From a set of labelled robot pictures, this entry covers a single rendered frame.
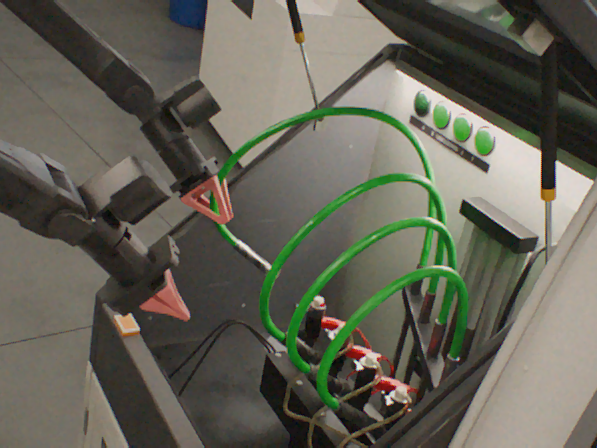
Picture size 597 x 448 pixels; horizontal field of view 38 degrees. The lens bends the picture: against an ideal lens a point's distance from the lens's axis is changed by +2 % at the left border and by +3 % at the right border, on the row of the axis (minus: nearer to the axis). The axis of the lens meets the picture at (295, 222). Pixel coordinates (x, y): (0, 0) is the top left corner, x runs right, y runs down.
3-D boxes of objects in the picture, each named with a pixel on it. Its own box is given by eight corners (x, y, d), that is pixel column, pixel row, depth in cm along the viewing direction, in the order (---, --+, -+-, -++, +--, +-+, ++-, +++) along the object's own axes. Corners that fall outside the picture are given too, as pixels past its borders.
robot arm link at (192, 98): (116, 84, 136) (119, 95, 129) (174, 43, 136) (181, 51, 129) (160, 143, 141) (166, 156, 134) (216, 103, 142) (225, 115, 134)
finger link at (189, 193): (248, 205, 140) (215, 159, 139) (239, 214, 133) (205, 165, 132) (216, 227, 142) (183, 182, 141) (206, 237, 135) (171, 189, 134)
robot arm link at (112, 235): (55, 212, 103) (54, 233, 98) (99, 177, 102) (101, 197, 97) (94, 249, 106) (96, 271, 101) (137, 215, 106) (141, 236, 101)
